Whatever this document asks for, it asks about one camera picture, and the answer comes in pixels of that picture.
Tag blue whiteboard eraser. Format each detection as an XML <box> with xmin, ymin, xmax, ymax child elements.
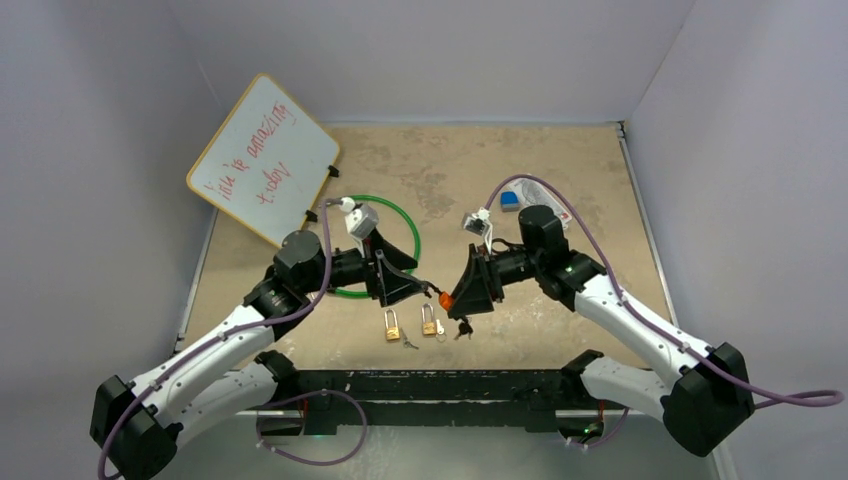
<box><xmin>498</xmin><ymin>191</ymin><xmax>521</xmax><ymax>212</ymax></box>

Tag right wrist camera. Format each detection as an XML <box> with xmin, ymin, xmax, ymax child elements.
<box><xmin>461</xmin><ymin>208</ymin><xmax>492</xmax><ymax>237</ymax></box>

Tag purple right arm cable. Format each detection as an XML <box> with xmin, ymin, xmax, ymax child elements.
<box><xmin>484</xmin><ymin>174</ymin><xmax>846</xmax><ymax>409</ymax></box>

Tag white printed card package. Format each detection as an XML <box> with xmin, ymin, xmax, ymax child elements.
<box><xmin>506</xmin><ymin>178</ymin><xmax>572</xmax><ymax>230</ymax></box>

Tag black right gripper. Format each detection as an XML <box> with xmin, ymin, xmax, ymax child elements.
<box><xmin>449</xmin><ymin>244</ymin><xmax>544</xmax><ymax>318</ymax></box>

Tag whiteboard with orange frame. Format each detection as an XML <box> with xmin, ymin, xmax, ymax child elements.
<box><xmin>186</xmin><ymin>73</ymin><xmax>341</xmax><ymax>244</ymax></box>

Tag black-headed keys bunch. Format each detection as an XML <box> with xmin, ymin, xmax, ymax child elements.
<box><xmin>453</xmin><ymin>317</ymin><xmax>473</xmax><ymax>340</ymax></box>

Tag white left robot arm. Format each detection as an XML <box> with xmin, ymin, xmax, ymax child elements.
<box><xmin>89</xmin><ymin>229</ymin><xmax>420</xmax><ymax>479</ymax></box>

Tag orange black lock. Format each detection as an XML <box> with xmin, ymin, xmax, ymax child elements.
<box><xmin>429</xmin><ymin>284</ymin><xmax>454</xmax><ymax>312</ymax></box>

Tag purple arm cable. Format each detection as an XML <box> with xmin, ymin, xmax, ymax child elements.
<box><xmin>484</xmin><ymin>174</ymin><xmax>846</xmax><ymax>409</ymax></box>
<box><xmin>97</xmin><ymin>197</ymin><xmax>352</xmax><ymax>480</ymax></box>

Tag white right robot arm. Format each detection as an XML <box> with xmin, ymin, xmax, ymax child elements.
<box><xmin>439</xmin><ymin>205</ymin><xmax>755</xmax><ymax>457</ymax></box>

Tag green cable lock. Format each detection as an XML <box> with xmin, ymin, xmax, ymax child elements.
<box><xmin>326</xmin><ymin>194</ymin><xmax>421</xmax><ymax>300</ymax></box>

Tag brass padlock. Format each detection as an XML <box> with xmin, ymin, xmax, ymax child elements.
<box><xmin>421</xmin><ymin>303</ymin><xmax>438</xmax><ymax>337</ymax></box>
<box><xmin>384</xmin><ymin>309</ymin><xmax>401</xmax><ymax>342</ymax></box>

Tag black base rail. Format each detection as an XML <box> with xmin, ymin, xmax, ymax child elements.
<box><xmin>275</xmin><ymin>369</ymin><xmax>613</xmax><ymax>442</ymax></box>

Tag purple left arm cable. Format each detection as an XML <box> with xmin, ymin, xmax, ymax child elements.
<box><xmin>97</xmin><ymin>197</ymin><xmax>352</xmax><ymax>480</ymax></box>

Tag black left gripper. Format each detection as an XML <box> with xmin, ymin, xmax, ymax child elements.
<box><xmin>301</xmin><ymin>228</ymin><xmax>426</xmax><ymax>305</ymax></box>

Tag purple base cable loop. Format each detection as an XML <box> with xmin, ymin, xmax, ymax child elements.
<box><xmin>256</xmin><ymin>382</ymin><xmax>374</xmax><ymax>466</ymax></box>

